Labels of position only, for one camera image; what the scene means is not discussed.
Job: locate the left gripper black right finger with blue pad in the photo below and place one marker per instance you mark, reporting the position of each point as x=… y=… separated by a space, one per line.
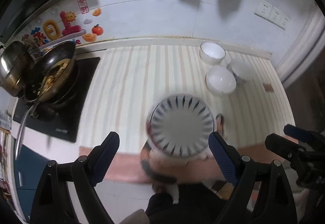
x=262 y=193

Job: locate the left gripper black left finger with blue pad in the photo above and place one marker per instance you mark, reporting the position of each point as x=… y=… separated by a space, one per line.
x=52 y=202

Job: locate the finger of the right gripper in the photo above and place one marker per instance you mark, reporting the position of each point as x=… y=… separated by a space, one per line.
x=283 y=147

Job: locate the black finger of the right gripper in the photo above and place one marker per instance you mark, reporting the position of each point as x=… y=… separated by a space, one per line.
x=308 y=137

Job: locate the plain white bowl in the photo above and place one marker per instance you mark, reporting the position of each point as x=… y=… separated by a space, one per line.
x=220 y=81

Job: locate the white plate blue stripes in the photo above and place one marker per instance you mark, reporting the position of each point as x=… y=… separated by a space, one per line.
x=179 y=126

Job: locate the blue cabinet front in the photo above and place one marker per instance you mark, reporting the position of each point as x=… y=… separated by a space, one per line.
x=28 y=169

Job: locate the white bowl blue rim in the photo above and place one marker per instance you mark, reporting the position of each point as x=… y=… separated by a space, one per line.
x=241 y=70

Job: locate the black induction cooktop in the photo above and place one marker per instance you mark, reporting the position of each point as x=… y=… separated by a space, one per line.
x=59 y=117

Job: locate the white bowl dark rim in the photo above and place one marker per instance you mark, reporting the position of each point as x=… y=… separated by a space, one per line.
x=212 y=53

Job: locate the black frying pan with food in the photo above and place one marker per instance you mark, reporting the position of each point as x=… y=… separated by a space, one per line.
x=47 y=78

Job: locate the steel pot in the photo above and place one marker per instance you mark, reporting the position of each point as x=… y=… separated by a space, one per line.
x=16 y=64

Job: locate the white wall socket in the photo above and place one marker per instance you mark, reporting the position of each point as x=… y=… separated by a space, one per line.
x=272 y=14

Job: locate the colourful wall sticker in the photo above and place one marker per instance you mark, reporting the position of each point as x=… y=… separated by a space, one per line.
x=73 y=20

